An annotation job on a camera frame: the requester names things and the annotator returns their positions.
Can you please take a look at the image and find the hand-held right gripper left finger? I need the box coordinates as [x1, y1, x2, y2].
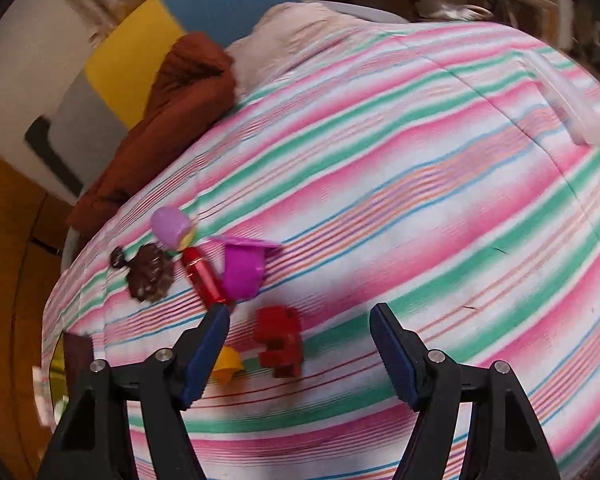
[37, 304, 231, 480]

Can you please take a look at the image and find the brown carved wooden ornament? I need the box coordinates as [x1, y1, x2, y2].
[110, 242, 177, 304]

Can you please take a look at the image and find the purple toy egg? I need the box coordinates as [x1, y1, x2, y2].
[150, 206, 198, 252]

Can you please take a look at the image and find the magenta plastic cup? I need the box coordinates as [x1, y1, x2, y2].
[207, 235, 283, 303]

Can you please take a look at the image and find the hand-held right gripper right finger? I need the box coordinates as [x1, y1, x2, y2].
[369, 303, 563, 480]

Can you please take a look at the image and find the red toy block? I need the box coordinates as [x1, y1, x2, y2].
[255, 306, 303, 379]

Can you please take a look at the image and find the pale pink pillow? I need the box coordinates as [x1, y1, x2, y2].
[225, 1, 411, 106]

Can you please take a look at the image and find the small yellow cup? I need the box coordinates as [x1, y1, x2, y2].
[207, 346, 244, 386]

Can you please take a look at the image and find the rust brown padded jacket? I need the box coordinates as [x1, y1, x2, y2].
[66, 31, 237, 246]

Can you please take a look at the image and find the red cylinder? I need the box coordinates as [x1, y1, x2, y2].
[181, 246, 233, 311]

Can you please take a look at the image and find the striped pink green blanket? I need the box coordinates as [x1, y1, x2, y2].
[40, 20, 600, 480]

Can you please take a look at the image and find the grey yellow blue headboard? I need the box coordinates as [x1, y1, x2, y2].
[50, 0, 306, 196]

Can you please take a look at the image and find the clear plastic container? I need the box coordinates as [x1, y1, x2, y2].
[520, 50, 600, 147]

